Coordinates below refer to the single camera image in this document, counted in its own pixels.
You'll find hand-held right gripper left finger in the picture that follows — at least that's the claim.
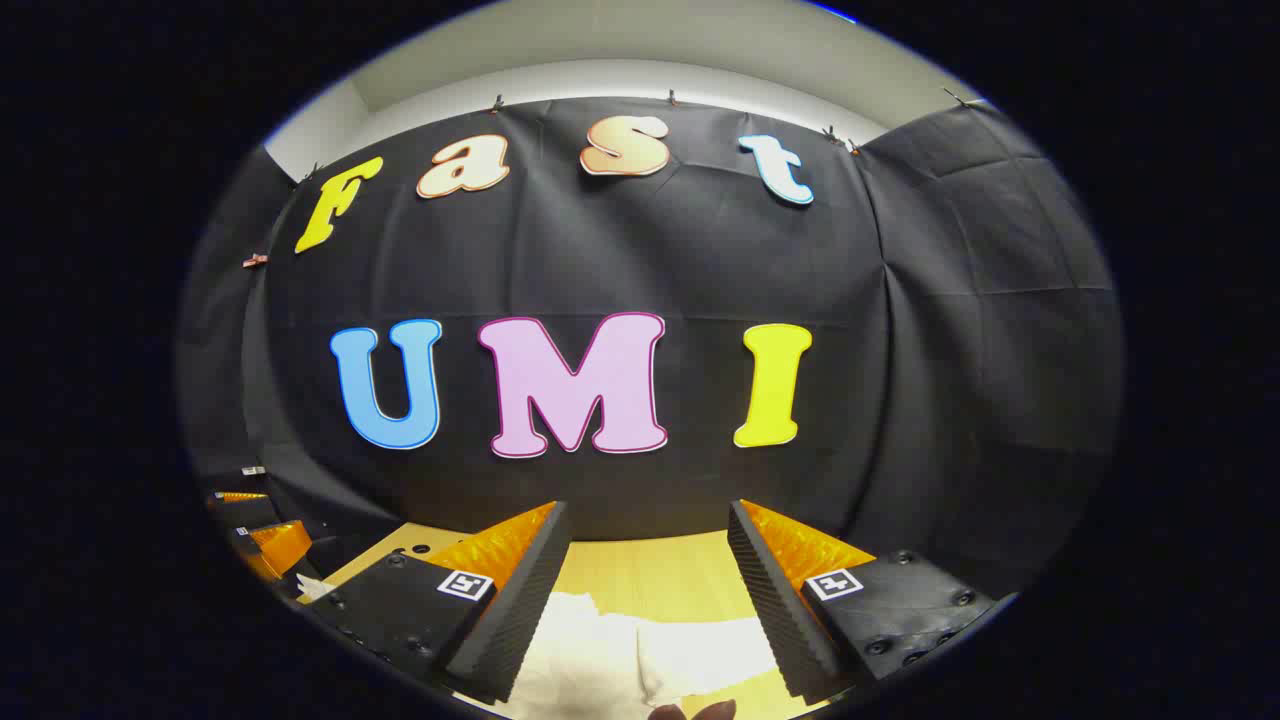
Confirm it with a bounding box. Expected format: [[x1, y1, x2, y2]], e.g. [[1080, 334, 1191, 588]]
[[300, 500, 573, 706]]

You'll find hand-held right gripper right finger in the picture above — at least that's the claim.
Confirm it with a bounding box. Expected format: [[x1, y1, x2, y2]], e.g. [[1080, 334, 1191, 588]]
[[726, 498, 1003, 706]]

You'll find cream white sweatshirt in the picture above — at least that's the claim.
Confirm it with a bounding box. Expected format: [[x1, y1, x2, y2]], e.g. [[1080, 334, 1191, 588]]
[[297, 575, 783, 720]]

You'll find black backdrop cloth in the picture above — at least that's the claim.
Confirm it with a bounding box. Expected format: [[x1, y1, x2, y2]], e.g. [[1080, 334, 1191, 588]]
[[178, 95, 1126, 601]]

